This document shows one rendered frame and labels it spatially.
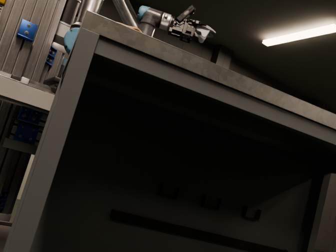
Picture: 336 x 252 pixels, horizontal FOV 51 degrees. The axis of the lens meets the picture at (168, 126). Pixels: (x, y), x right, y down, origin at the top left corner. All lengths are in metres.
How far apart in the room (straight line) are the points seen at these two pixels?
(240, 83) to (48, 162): 0.48
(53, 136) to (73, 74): 0.13
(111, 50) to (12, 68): 1.11
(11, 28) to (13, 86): 0.43
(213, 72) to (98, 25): 0.29
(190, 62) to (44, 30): 1.16
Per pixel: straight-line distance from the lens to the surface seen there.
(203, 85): 0.84
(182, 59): 0.82
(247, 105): 0.89
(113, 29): 0.78
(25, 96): 1.50
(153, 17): 1.65
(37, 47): 1.85
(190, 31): 1.65
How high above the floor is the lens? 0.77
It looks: 7 degrees up
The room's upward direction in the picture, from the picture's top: 16 degrees clockwise
